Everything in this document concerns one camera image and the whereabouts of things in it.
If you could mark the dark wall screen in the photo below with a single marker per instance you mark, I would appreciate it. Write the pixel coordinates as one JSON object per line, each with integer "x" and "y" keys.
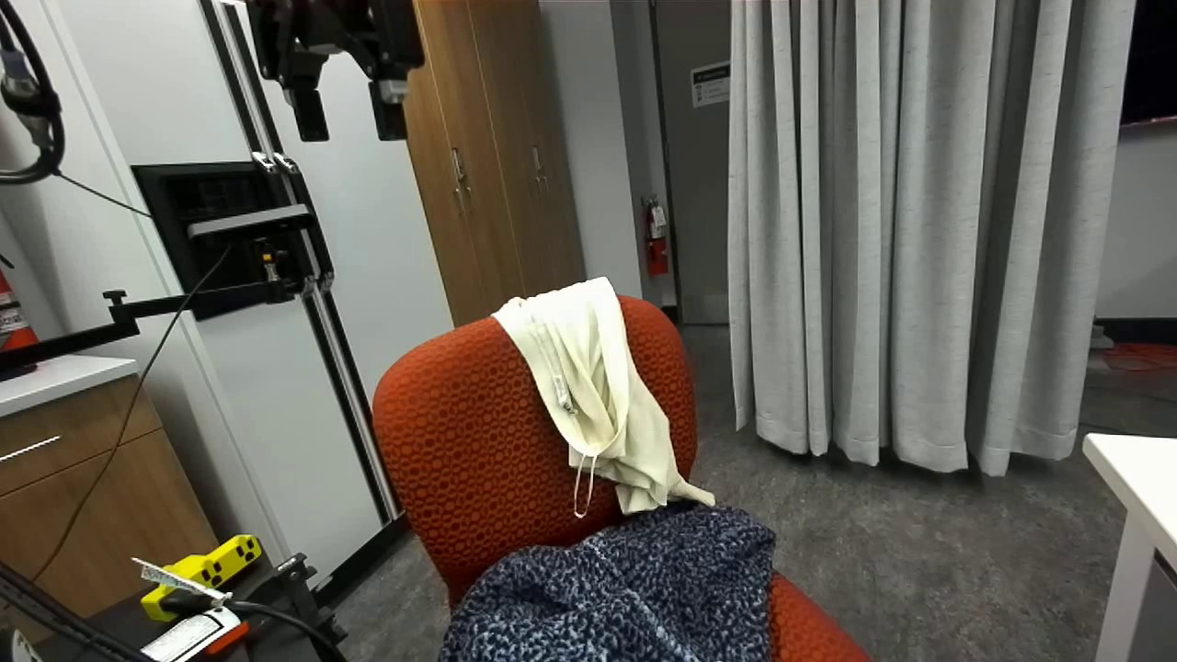
{"x": 1153, "y": 60}

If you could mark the blue speckled cloth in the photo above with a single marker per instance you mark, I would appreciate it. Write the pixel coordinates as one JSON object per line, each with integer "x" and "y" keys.
{"x": 638, "y": 589}

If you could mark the light yellow cloth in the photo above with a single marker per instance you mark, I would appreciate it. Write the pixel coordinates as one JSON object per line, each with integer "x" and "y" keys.
{"x": 601, "y": 378}

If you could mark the black equipment base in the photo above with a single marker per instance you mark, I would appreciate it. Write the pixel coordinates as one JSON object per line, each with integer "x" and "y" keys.
{"x": 278, "y": 599}

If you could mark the tall wooden cabinet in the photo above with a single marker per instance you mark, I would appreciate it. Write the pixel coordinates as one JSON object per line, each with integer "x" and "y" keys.
{"x": 490, "y": 148}

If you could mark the white door sign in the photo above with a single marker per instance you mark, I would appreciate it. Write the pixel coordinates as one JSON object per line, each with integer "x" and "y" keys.
{"x": 712, "y": 80}

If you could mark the wooden drawer cabinet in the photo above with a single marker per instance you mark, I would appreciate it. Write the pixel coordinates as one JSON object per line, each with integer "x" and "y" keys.
{"x": 111, "y": 489}

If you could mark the grey pleated curtain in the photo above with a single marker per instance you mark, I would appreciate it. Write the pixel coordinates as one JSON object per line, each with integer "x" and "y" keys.
{"x": 921, "y": 220}

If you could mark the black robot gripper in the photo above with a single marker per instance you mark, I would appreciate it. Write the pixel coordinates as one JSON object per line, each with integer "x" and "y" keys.
{"x": 337, "y": 28}

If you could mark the red fire extinguisher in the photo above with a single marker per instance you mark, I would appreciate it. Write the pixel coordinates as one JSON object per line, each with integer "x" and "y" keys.
{"x": 662, "y": 245}
{"x": 14, "y": 312}

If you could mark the grey door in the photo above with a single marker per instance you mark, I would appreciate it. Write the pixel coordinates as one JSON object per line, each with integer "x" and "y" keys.
{"x": 693, "y": 186}

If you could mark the yellow black tool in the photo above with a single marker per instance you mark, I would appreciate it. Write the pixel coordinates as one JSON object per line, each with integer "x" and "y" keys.
{"x": 209, "y": 567}

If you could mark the orange patterned office chair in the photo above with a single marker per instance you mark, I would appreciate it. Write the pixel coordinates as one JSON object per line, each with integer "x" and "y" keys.
{"x": 481, "y": 454}

